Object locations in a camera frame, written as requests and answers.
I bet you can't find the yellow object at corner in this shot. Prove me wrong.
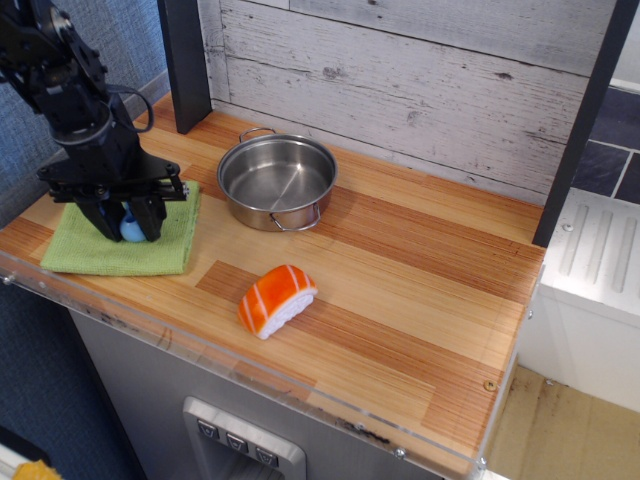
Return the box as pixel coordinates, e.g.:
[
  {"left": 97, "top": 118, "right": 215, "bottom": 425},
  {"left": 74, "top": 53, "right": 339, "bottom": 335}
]
[{"left": 12, "top": 461, "right": 62, "bottom": 480}]

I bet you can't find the small steel pot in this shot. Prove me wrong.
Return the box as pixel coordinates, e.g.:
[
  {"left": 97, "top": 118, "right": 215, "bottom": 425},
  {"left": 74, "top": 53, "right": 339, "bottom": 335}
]
[{"left": 217, "top": 127, "right": 338, "bottom": 232}]

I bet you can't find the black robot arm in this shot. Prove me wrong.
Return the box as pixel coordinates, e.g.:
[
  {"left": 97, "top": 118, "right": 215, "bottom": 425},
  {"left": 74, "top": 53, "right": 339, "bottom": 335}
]
[{"left": 1, "top": 1, "right": 188, "bottom": 242}]

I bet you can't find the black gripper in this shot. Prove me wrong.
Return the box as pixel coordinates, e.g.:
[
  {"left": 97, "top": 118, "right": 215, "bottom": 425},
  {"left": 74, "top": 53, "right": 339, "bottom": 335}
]
[{"left": 37, "top": 120, "right": 188, "bottom": 242}]

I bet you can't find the white ribbed side counter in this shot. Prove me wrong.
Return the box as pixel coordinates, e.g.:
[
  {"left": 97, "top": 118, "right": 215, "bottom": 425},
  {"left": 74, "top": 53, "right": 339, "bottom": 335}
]
[{"left": 518, "top": 189, "right": 639, "bottom": 411}]

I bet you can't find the green cloth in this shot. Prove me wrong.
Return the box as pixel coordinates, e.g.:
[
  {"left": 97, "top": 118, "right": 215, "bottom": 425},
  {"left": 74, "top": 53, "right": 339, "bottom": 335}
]
[{"left": 40, "top": 181, "right": 200, "bottom": 277}]

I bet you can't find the black frame post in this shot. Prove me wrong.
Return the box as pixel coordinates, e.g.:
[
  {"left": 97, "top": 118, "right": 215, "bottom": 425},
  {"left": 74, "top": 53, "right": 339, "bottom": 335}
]
[
  {"left": 157, "top": 0, "right": 212, "bottom": 134},
  {"left": 532, "top": 0, "right": 639, "bottom": 248}
]

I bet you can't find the silver dispenser panel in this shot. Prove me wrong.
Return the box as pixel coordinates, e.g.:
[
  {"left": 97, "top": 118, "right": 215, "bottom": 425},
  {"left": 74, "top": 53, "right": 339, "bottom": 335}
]
[{"left": 183, "top": 397, "right": 307, "bottom": 479}]

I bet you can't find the toy salmon sushi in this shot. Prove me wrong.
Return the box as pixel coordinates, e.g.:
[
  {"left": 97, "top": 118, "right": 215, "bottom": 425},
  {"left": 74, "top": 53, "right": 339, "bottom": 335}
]
[{"left": 237, "top": 265, "right": 318, "bottom": 340}]

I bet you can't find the right black frame post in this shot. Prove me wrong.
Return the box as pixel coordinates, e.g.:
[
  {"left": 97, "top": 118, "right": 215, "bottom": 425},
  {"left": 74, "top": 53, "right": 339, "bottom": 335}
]
[{"left": 532, "top": 0, "right": 639, "bottom": 248}]

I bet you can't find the left black frame post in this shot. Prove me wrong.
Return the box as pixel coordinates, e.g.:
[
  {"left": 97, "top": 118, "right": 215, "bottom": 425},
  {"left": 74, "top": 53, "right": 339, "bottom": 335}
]
[{"left": 157, "top": 0, "right": 212, "bottom": 134}]

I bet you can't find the clear acrylic edge strip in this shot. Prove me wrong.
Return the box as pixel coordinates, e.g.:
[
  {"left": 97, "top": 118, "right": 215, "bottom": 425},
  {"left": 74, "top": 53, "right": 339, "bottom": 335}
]
[{"left": 0, "top": 249, "right": 489, "bottom": 480}]

